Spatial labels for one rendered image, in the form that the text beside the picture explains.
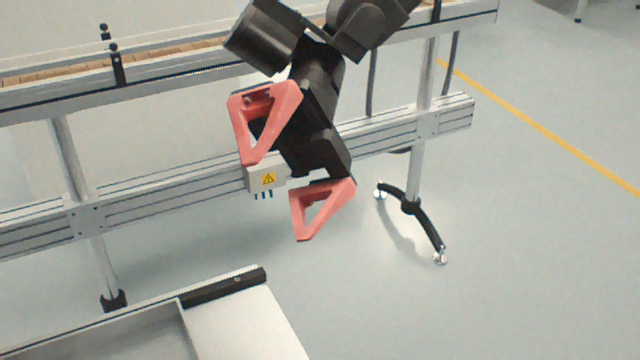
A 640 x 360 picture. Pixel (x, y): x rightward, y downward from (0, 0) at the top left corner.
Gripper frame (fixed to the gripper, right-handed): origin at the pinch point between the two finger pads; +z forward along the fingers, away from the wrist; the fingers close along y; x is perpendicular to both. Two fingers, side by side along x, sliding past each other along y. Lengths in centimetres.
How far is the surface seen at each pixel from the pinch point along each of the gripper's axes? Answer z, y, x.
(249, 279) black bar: -15.8, 30.4, 25.9
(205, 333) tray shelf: -5.9, 28.9, 29.6
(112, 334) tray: -2.7, 22.4, 40.6
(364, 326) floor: -67, 128, 53
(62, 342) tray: 0.7, 18.2, 44.4
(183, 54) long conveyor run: -84, 23, 62
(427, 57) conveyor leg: -130, 73, 17
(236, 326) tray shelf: -7.9, 30.9, 26.1
